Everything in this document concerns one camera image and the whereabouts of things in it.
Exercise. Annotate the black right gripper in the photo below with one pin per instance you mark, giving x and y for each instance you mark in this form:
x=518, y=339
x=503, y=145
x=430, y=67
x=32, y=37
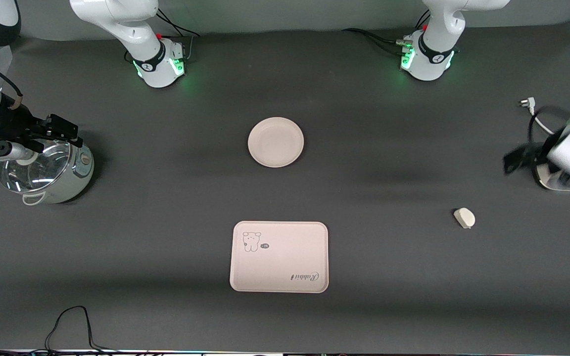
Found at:
x=12, y=125

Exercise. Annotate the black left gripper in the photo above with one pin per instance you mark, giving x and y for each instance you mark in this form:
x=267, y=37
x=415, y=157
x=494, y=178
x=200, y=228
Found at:
x=526, y=156

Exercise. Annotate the white steamed bun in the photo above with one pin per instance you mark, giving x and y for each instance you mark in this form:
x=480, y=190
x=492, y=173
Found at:
x=464, y=217

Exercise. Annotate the round beige plate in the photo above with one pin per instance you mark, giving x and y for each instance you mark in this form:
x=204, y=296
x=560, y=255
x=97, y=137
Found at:
x=275, y=142

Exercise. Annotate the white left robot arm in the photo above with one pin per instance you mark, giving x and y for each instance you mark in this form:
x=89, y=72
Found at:
x=436, y=54

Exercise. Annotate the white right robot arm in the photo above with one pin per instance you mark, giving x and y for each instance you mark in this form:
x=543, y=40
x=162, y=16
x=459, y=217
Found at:
x=131, y=29

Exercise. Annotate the beige rectangular rabbit-print tray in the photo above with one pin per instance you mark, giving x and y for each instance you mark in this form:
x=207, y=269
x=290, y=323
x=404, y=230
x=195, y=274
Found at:
x=285, y=262

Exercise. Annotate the glass pot lid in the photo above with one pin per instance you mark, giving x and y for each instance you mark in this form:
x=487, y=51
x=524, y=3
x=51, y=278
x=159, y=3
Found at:
x=42, y=170

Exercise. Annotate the steel pot with glass lid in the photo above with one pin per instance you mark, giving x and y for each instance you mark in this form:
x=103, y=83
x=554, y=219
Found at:
x=74, y=178

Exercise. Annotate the cream toaster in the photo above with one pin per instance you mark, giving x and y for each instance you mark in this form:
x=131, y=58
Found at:
x=557, y=184

